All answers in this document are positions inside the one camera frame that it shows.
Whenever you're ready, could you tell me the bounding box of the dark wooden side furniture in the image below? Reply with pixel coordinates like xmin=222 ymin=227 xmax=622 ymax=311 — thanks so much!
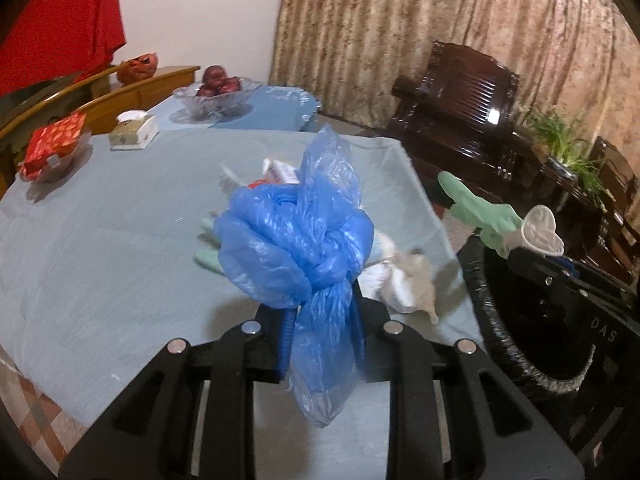
xmin=540 ymin=137 xmax=640 ymax=283

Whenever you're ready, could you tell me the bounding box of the green rubber glove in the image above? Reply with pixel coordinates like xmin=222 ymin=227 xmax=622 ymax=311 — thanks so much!
xmin=194 ymin=214 xmax=227 ymax=275
xmin=437 ymin=171 xmax=566 ymax=261

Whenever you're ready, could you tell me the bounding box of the grey-blue tablecloth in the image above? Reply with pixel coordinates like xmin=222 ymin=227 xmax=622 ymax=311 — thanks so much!
xmin=0 ymin=127 xmax=488 ymax=480

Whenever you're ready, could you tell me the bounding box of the glass fruit bowl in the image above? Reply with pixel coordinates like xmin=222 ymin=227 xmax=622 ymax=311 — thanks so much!
xmin=172 ymin=76 xmax=262 ymax=120

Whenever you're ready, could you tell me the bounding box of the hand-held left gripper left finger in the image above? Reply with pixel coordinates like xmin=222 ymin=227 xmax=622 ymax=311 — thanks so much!
xmin=59 ymin=304 xmax=301 ymax=480

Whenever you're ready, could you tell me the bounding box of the red patterned packet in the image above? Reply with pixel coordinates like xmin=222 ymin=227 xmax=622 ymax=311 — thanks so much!
xmin=22 ymin=112 xmax=87 ymax=179

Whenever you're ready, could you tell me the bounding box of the tissue box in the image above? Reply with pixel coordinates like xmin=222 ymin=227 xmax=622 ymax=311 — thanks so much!
xmin=109 ymin=110 xmax=160 ymax=151

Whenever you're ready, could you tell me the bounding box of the dark wooden armchair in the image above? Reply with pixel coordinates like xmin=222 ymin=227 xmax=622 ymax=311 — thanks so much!
xmin=390 ymin=40 xmax=547 ymax=182

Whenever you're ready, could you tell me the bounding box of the beige patterned curtain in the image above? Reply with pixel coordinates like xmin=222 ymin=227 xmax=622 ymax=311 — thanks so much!
xmin=270 ymin=0 xmax=640 ymax=196

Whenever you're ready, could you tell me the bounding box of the orange-red bag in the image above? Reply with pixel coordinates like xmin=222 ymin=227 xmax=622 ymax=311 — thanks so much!
xmin=117 ymin=52 xmax=160 ymax=84

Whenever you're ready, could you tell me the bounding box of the red cloth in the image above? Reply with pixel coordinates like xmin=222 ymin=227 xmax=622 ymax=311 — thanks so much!
xmin=0 ymin=0 xmax=126 ymax=97

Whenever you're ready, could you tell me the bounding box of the black trash bin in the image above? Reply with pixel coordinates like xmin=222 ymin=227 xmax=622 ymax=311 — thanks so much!
xmin=456 ymin=232 xmax=640 ymax=441

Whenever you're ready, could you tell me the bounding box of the blue plastic bag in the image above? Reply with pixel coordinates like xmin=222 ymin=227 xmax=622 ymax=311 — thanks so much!
xmin=214 ymin=124 xmax=376 ymax=429

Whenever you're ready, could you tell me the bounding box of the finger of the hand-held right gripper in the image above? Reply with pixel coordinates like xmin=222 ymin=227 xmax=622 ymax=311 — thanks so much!
xmin=555 ymin=256 xmax=640 ymax=307
xmin=507 ymin=247 xmax=582 ymax=302

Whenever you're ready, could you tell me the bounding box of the green potted plant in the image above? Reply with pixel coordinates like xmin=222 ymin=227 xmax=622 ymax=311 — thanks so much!
xmin=524 ymin=109 xmax=609 ymax=202

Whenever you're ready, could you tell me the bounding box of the white squeeze tube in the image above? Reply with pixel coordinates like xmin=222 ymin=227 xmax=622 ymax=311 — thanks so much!
xmin=220 ymin=157 xmax=302 ymax=192

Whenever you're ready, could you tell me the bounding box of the white tissue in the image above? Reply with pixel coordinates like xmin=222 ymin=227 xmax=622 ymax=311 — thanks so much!
xmin=359 ymin=231 xmax=441 ymax=325

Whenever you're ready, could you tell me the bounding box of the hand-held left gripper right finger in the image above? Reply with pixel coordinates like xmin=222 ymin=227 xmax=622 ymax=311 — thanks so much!
xmin=349 ymin=281 xmax=586 ymax=480

